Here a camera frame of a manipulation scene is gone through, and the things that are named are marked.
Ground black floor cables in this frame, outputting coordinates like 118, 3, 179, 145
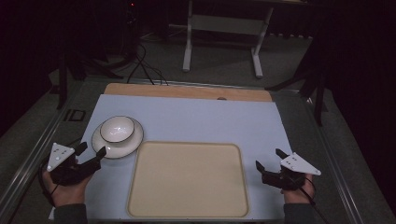
125, 29, 188, 87

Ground dark device with red light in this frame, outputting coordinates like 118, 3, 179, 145
123, 0, 141, 62

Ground beige tray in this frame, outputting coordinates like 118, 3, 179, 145
125, 140, 250, 219

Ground white metal table frame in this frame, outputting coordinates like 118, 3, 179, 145
181, 0, 276, 79

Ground white plate with dark rim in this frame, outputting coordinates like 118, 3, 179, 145
91, 117, 145, 160

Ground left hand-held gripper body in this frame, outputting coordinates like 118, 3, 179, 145
46, 142, 103, 188

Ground person's right hand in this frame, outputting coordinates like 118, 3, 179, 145
281, 173, 316, 205

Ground black stand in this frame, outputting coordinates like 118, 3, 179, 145
49, 46, 124, 111
265, 34, 330, 128

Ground metal floor rail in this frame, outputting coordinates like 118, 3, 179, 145
303, 92, 367, 224
0, 78, 94, 218

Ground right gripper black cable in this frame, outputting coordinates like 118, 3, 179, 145
290, 175, 332, 224

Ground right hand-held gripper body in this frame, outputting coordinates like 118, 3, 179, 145
261, 151, 322, 191

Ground white bowl with dark rim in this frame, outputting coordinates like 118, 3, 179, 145
99, 115, 136, 145

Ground person's left hand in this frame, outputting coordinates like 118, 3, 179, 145
41, 155, 95, 208

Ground pale blue table mat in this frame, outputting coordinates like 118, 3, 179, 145
48, 93, 294, 222

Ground black floor socket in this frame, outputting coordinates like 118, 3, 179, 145
63, 108, 87, 123

